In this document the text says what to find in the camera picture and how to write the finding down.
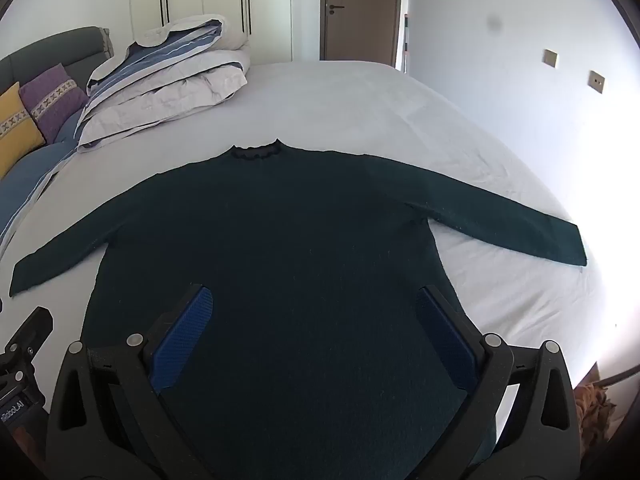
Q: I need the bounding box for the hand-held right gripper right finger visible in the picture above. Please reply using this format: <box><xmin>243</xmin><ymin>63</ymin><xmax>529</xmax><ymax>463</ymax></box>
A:
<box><xmin>416</xmin><ymin>285</ymin><xmax>584</xmax><ymax>480</ymax></box>

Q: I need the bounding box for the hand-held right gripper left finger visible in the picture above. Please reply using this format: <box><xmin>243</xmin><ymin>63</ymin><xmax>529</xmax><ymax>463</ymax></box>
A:
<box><xmin>45</xmin><ymin>283</ymin><xmax>216</xmax><ymax>480</ymax></box>

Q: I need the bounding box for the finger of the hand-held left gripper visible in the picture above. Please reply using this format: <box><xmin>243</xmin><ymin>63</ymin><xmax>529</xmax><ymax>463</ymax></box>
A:
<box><xmin>4</xmin><ymin>306</ymin><xmax>54</xmax><ymax>361</ymax></box>

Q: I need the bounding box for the dark green sweater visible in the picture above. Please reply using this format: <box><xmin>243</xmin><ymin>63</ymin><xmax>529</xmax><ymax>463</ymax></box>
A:
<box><xmin>9</xmin><ymin>140</ymin><xmax>587</xmax><ymax>480</ymax></box>

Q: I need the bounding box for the blue pillow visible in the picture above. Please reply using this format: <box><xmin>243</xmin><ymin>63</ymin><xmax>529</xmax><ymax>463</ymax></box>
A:
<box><xmin>0</xmin><ymin>110</ymin><xmax>85</xmax><ymax>241</ymax></box>

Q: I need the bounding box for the brown dried plant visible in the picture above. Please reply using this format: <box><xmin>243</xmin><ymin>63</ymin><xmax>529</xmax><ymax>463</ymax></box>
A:
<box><xmin>575</xmin><ymin>382</ymin><xmax>619</xmax><ymax>456</ymax></box>

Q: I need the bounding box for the yellow pillow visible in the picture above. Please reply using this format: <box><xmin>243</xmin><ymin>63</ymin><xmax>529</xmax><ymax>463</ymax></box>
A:
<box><xmin>0</xmin><ymin>81</ymin><xmax>46</xmax><ymax>178</ymax></box>

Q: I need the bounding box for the purple pillow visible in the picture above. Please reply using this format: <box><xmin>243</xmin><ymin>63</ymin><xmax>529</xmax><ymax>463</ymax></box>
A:
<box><xmin>19</xmin><ymin>62</ymin><xmax>90</xmax><ymax>143</ymax></box>

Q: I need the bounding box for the folded grey blue duvet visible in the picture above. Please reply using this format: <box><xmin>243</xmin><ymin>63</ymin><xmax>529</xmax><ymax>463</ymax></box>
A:
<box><xmin>75</xmin><ymin>14</ymin><xmax>252</xmax><ymax>153</ymax></box>

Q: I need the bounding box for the grey headboard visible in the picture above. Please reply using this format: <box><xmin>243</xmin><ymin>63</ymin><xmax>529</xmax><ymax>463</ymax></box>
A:
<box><xmin>0</xmin><ymin>26</ymin><xmax>115</xmax><ymax>96</ymax></box>

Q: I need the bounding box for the white wardrobe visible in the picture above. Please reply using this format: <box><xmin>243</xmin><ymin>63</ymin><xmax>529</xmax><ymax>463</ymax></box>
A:
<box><xmin>128</xmin><ymin>0</ymin><xmax>293</xmax><ymax>66</ymax></box>

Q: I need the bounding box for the brown door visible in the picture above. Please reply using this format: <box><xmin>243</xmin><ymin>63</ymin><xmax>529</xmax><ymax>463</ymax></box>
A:
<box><xmin>320</xmin><ymin>0</ymin><xmax>403</xmax><ymax>66</ymax></box>

